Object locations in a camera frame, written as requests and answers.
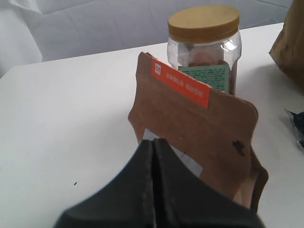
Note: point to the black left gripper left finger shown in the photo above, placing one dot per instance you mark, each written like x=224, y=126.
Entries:
x=125, y=202

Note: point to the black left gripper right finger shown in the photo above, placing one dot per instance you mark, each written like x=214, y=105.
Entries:
x=183, y=201

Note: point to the brown paper shopping bag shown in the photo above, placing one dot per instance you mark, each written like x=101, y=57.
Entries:
x=288, y=49

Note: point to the brown kraft pouch orange label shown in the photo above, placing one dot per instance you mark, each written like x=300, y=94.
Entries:
x=213, y=128

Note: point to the blue noodle packet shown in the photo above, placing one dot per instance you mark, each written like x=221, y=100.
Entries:
x=297, y=121

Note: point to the clear jar gold lid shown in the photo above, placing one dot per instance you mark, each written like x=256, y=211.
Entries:
x=205, y=43

